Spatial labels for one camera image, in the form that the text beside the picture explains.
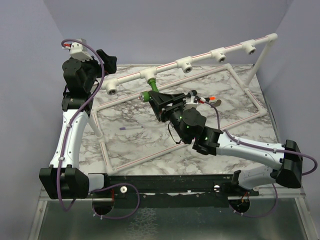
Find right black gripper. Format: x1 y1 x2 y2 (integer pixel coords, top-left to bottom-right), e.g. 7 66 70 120
147 91 189 144

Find green plastic water faucet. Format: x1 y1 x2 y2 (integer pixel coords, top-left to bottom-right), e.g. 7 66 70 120
139 77 159 103

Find white PVC pipe rack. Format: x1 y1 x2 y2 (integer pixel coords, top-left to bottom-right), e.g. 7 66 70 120
92 33 278 175

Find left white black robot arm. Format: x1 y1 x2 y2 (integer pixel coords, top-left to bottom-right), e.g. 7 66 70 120
39 49 117 200

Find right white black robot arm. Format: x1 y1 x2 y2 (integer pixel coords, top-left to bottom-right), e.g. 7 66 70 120
140 90 303 196

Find black grey faucet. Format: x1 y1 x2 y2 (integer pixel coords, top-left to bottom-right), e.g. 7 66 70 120
187 90 198 98

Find purple capped white pen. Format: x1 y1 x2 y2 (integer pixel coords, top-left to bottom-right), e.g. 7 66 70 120
119 125 143 131

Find brown metal lever piece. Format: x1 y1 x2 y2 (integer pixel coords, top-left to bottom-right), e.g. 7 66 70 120
215 99 222 106

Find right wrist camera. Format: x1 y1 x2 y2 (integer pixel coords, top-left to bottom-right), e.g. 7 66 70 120
184 93 206 110

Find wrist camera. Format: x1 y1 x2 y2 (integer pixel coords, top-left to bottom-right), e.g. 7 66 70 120
62 42 92 62
184 93 206 110

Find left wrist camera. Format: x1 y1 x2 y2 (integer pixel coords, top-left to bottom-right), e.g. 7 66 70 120
62 42 92 62

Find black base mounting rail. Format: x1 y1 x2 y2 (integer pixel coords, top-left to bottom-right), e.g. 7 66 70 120
88 174 258 209

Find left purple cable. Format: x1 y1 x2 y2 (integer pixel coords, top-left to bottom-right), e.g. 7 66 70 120
56 39 107 212

